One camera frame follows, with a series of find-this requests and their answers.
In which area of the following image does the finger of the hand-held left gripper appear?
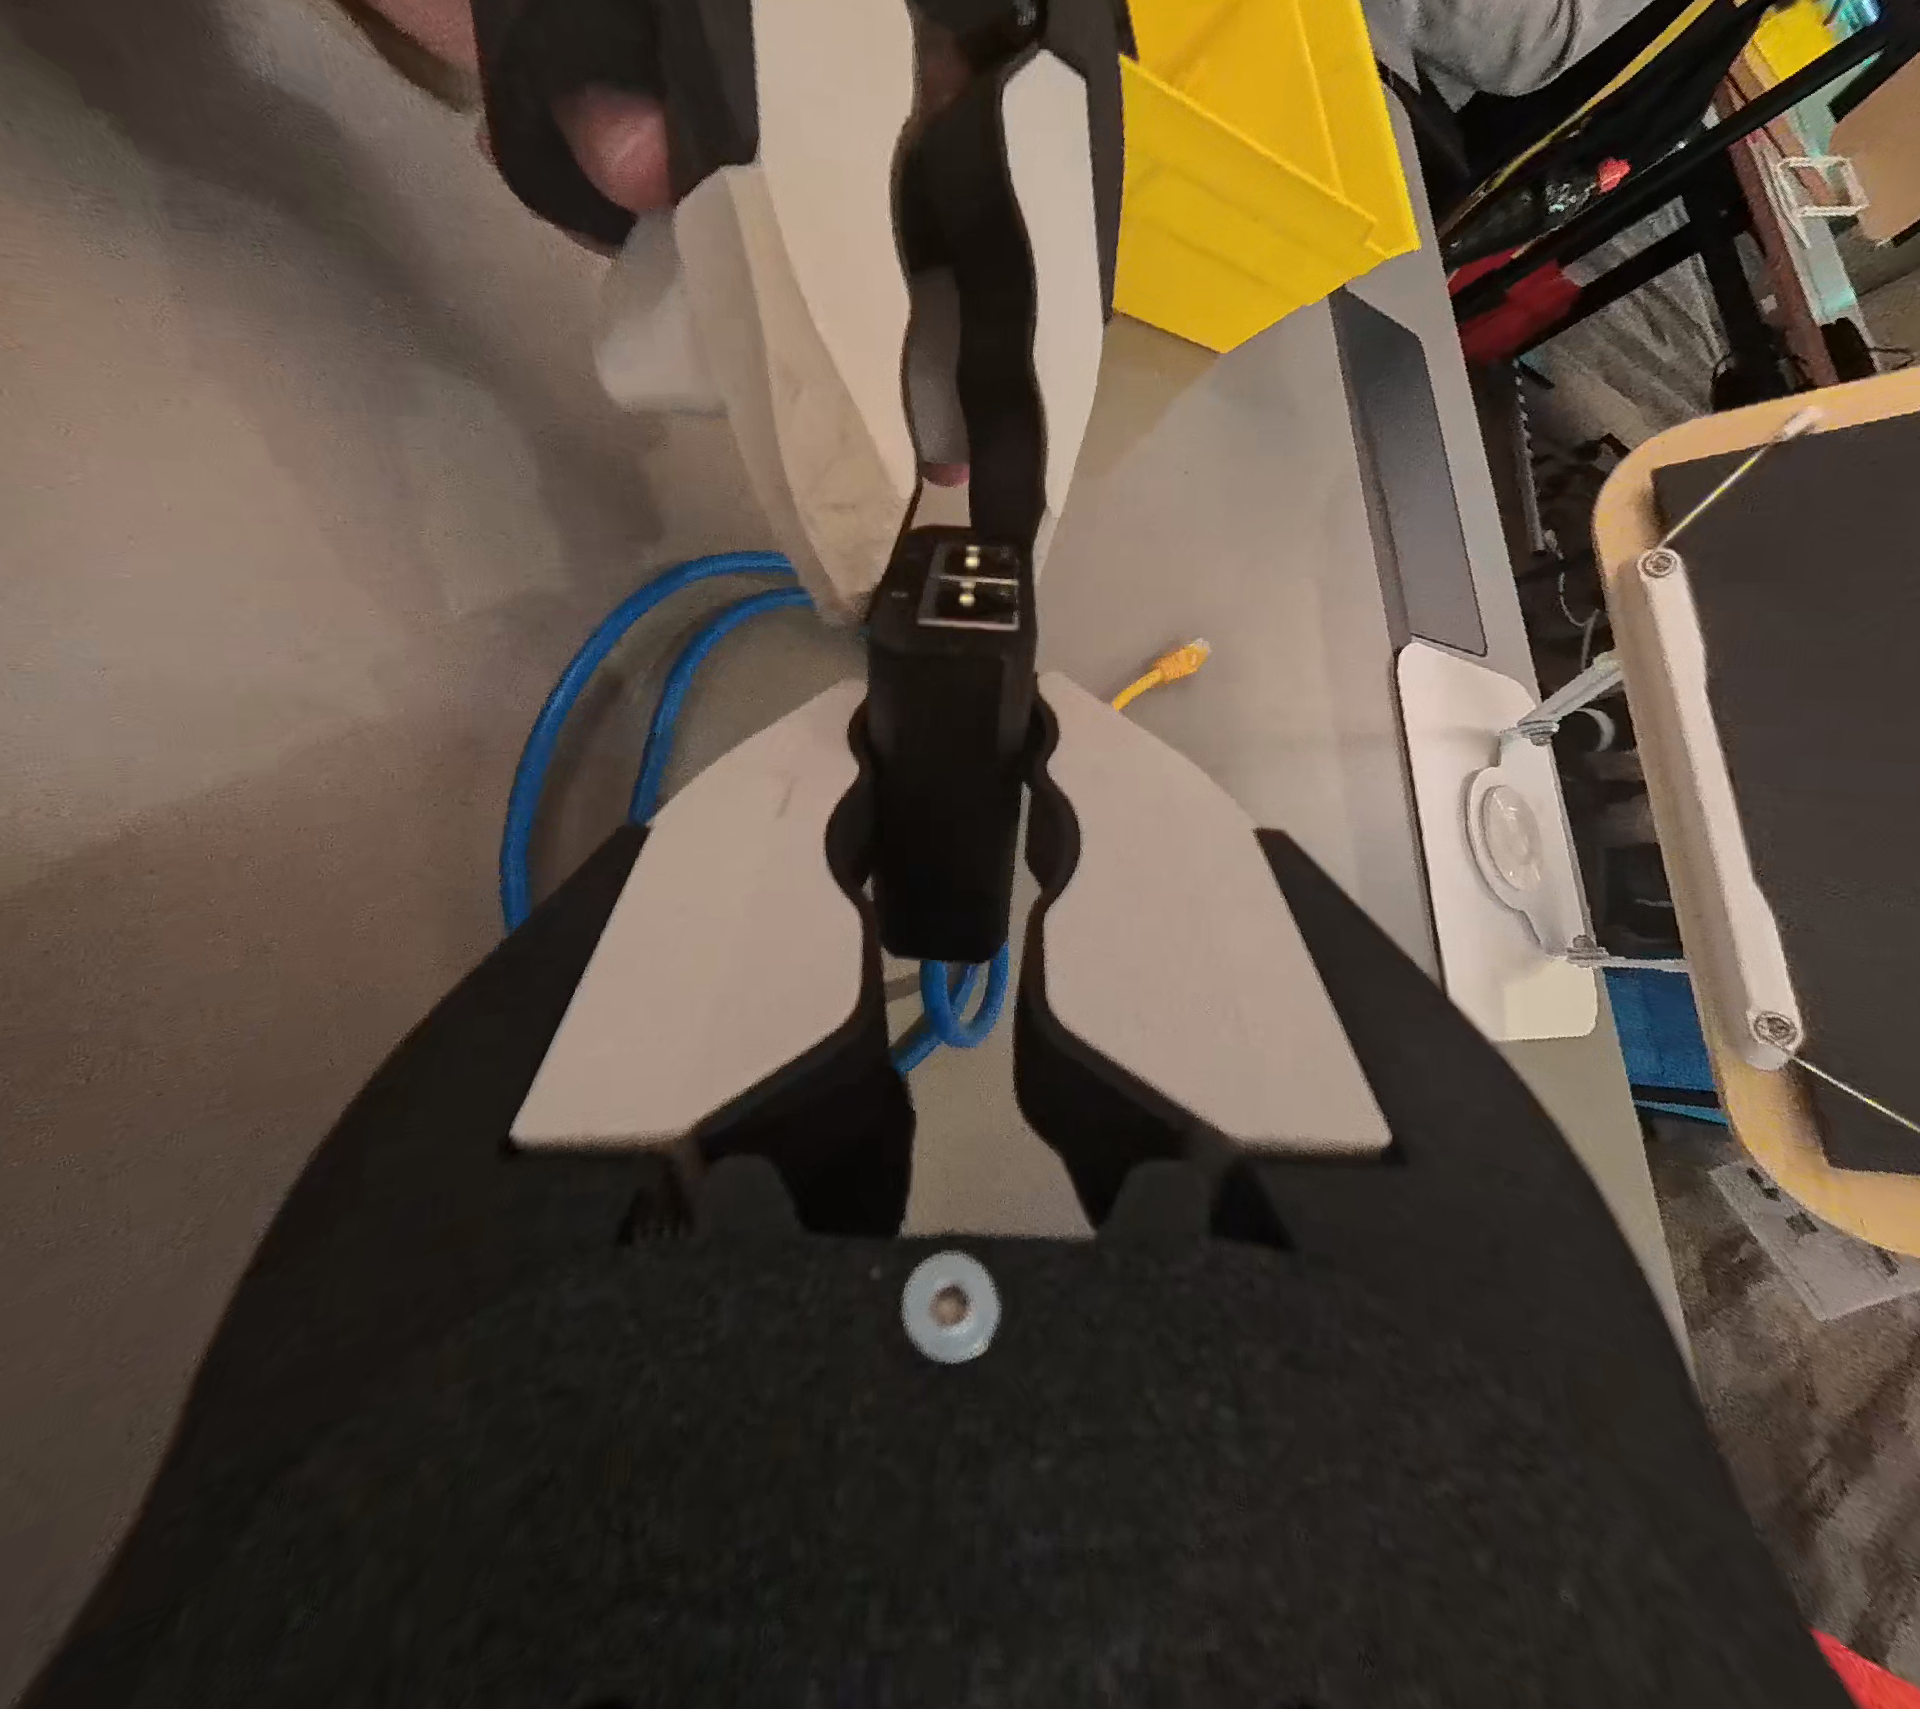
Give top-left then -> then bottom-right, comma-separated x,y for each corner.
900,59 -> 1119,544
673,0 -> 922,614

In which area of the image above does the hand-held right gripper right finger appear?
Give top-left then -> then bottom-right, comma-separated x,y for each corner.
1016,672 -> 1396,1241

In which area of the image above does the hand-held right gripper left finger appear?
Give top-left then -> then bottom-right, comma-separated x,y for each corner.
510,686 -> 917,1241

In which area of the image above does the blue ethernet cable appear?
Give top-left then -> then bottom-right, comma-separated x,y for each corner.
498,550 -> 1013,1081

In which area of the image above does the black ethernet adapter box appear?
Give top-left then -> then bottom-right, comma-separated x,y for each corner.
861,524 -> 1045,965

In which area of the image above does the orange ethernet cable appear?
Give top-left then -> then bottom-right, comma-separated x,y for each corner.
1109,637 -> 1214,711

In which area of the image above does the white stand base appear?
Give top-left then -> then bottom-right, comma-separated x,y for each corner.
1393,645 -> 1601,1042

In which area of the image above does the dark grey desk cable hatch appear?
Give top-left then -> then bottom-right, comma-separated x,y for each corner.
1325,291 -> 1489,661

